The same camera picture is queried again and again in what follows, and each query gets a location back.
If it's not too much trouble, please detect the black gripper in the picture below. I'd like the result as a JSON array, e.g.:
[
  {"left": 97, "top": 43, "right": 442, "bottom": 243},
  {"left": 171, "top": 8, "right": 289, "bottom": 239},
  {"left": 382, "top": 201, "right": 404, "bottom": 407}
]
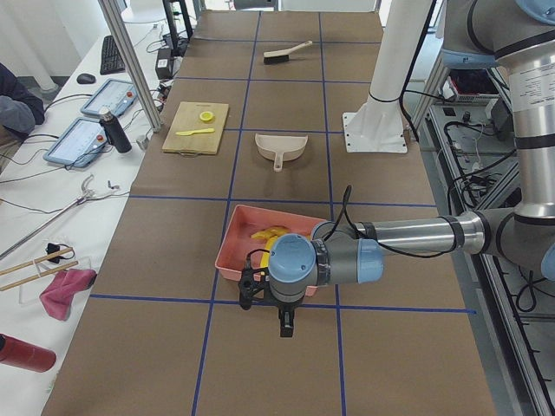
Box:
[{"left": 238, "top": 266, "right": 304, "bottom": 338}]

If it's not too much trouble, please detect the yellow toy corn cob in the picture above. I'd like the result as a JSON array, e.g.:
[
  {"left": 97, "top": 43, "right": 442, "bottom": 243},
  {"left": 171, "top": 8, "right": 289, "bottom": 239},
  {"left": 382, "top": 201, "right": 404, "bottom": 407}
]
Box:
[{"left": 259, "top": 236, "right": 278, "bottom": 269}]

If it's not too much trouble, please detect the tan toy ginger root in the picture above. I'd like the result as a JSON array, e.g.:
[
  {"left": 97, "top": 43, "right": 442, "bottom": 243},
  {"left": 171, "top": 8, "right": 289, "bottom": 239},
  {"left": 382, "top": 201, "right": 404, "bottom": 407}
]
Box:
[{"left": 251, "top": 225, "right": 291, "bottom": 240}]

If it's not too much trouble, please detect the beige plastic dustpan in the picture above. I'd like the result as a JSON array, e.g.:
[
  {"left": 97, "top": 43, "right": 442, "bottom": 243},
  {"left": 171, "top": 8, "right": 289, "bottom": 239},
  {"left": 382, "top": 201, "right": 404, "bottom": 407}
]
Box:
[{"left": 255, "top": 133, "right": 308, "bottom": 172}]

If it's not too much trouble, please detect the beige hand brush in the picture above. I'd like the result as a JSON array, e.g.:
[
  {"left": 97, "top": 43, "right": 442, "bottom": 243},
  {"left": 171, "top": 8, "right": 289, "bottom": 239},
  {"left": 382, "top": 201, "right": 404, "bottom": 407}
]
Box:
[{"left": 263, "top": 41, "right": 313, "bottom": 65}]

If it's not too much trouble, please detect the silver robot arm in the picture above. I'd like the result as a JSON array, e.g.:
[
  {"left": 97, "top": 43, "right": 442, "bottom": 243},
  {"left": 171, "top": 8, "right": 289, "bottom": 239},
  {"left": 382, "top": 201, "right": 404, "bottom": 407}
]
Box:
[{"left": 238, "top": 1, "right": 554, "bottom": 337}]

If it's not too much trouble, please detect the pink plastic bin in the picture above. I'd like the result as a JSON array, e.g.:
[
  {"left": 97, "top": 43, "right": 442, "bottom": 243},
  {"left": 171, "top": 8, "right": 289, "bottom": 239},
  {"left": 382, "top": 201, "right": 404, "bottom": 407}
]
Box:
[{"left": 215, "top": 203, "right": 330, "bottom": 301}]

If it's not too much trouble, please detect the yellow plastic knife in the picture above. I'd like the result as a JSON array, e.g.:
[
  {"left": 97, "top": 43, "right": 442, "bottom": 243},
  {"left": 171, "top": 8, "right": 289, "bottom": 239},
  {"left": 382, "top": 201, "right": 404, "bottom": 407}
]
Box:
[{"left": 175, "top": 127, "right": 215, "bottom": 136}]

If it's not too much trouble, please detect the wooden cutting board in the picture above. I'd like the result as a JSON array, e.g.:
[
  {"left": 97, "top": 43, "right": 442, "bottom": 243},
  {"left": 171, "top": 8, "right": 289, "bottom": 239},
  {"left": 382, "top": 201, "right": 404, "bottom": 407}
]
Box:
[{"left": 162, "top": 101, "right": 229, "bottom": 155}]

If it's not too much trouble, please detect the yellow toy lemon slice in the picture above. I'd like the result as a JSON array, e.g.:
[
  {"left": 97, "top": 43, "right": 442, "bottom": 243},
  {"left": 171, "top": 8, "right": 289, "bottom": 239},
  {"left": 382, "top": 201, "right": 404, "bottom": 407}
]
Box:
[{"left": 199, "top": 111, "right": 215, "bottom": 122}]

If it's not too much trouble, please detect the pink cloth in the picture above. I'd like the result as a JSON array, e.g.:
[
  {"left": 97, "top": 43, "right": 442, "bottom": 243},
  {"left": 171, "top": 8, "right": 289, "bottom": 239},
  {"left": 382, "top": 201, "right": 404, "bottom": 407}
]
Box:
[{"left": 39, "top": 269, "right": 97, "bottom": 321}]

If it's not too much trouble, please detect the metal reacher grabber tool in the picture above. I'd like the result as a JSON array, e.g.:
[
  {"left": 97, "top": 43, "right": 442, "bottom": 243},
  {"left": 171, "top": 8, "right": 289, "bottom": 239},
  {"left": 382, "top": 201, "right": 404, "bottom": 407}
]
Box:
[{"left": 0, "top": 172, "right": 121, "bottom": 261}]

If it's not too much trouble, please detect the wooden stick pair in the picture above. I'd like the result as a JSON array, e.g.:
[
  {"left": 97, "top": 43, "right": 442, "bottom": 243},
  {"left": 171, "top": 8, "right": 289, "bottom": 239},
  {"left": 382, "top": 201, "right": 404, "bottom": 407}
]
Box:
[{"left": 1, "top": 247, "right": 79, "bottom": 292}]

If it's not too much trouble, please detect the black water bottle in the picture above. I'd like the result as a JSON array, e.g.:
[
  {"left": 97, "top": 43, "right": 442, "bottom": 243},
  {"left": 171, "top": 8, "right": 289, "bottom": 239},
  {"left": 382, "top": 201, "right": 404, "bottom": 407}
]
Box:
[{"left": 99, "top": 107, "right": 132, "bottom": 153}]

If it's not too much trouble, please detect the near blue teach pendant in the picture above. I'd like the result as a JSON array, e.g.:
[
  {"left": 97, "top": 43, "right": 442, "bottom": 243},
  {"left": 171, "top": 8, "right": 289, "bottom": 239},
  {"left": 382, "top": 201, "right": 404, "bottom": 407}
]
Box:
[{"left": 43, "top": 117, "right": 108, "bottom": 168}]

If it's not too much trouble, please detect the blue teach pendant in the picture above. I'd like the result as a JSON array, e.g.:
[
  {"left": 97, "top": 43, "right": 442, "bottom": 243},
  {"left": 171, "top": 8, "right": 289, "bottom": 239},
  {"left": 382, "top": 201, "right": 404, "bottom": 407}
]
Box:
[
  {"left": 43, "top": 117, "right": 108, "bottom": 168},
  {"left": 81, "top": 79, "right": 136, "bottom": 118}
]

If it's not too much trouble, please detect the far blue teach pendant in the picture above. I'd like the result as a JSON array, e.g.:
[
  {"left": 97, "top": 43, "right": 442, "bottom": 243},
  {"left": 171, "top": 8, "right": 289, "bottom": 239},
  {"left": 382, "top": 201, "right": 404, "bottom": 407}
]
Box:
[{"left": 81, "top": 79, "right": 136, "bottom": 118}]

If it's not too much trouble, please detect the red cylinder bottle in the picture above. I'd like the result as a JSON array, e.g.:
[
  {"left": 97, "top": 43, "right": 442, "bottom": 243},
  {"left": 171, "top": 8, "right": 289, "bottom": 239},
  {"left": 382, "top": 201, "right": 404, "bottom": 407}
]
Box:
[{"left": 1, "top": 334, "right": 56, "bottom": 373}]

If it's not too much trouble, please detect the black power adapter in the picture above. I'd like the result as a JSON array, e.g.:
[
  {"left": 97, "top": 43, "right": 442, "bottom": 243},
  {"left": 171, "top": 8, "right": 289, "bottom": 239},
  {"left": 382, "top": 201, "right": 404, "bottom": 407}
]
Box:
[{"left": 155, "top": 48, "right": 180, "bottom": 80}]

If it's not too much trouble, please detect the black keyboard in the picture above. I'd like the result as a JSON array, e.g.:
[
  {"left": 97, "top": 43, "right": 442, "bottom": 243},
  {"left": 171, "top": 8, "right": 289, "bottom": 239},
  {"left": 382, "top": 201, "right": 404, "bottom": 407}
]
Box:
[{"left": 100, "top": 35, "right": 125, "bottom": 75}]

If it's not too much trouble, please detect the black computer mouse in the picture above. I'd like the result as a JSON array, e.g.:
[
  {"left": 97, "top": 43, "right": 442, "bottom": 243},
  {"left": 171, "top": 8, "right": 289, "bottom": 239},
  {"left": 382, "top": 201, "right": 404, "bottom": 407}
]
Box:
[{"left": 76, "top": 73, "right": 96, "bottom": 85}]

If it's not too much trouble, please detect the seated person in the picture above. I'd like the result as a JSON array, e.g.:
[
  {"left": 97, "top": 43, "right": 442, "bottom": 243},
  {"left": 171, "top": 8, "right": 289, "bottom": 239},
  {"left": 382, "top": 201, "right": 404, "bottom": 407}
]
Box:
[{"left": 1, "top": 64, "right": 45, "bottom": 140}]

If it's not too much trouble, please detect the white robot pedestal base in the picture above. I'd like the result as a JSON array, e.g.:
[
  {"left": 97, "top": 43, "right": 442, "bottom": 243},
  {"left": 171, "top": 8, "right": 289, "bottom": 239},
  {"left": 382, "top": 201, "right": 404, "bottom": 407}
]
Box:
[{"left": 343, "top": 0, "right": 435, "bottom": 153}]

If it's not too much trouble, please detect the aluminium frame post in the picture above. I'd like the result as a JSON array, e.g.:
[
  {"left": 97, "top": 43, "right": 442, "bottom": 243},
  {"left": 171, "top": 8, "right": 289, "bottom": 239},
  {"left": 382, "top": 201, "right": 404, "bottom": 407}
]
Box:
[{"left": 98, "top": 0, "right": 162, "bottom": 133}]

